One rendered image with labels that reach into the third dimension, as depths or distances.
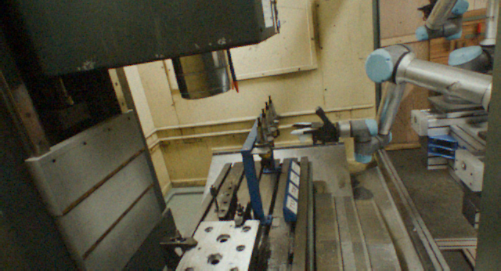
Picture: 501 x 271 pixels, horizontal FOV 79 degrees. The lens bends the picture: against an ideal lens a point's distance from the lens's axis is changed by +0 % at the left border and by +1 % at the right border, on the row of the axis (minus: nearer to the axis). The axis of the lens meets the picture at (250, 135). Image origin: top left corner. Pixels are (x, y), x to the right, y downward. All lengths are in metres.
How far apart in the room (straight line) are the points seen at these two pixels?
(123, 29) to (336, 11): 1.27
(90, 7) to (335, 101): 1.43
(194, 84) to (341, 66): 1.20
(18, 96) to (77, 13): 0.27
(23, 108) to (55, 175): 0.20
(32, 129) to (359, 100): 1.60
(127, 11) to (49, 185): 0.52
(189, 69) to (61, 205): 0.54
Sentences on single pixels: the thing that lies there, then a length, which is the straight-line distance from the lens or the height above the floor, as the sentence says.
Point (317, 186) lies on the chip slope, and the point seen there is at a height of 0.72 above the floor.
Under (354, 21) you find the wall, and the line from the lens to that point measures 1.87.
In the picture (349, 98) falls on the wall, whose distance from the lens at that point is 1.93.
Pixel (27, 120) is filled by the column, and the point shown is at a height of 1.52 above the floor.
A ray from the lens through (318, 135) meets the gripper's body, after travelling 1.36.
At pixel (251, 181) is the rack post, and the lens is 1.18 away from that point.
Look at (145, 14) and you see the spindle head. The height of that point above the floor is 1.72.
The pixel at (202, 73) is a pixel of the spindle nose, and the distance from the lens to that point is 0.84.
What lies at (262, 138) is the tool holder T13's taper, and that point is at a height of 1.25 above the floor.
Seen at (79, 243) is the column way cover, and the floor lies 1.12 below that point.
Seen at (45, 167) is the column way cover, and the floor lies 1.39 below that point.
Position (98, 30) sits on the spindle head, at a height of 1.71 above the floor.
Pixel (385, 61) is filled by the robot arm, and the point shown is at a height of 1.46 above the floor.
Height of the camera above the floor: 1.65
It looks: 19 degrees down
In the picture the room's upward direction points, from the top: 10 degrees counter-clockwise
